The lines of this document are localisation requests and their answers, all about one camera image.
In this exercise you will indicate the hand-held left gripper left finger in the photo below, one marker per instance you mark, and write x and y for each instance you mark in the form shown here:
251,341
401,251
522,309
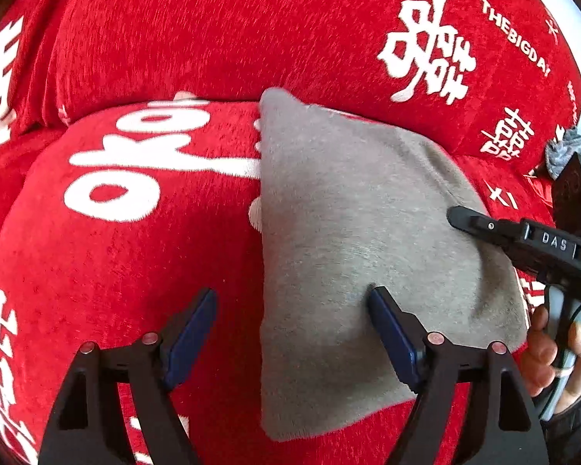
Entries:
191,334

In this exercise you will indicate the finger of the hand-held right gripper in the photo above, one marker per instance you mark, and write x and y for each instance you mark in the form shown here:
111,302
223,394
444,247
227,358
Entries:
484,225

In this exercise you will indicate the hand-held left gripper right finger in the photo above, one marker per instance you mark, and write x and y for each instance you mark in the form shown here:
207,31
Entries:
392,339

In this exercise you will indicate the red printed sofa cover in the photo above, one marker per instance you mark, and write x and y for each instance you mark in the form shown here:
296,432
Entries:
150,58

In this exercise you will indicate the grey knit cloth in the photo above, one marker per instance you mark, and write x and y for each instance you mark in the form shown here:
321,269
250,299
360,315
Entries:
573,147

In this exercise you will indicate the grey small garment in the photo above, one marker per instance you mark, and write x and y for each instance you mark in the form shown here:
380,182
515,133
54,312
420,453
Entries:
348,232

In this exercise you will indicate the person's right hand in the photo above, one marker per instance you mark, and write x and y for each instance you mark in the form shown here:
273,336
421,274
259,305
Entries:
537,348

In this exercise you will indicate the person's right forearm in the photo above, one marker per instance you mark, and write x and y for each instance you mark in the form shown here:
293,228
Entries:
576,433

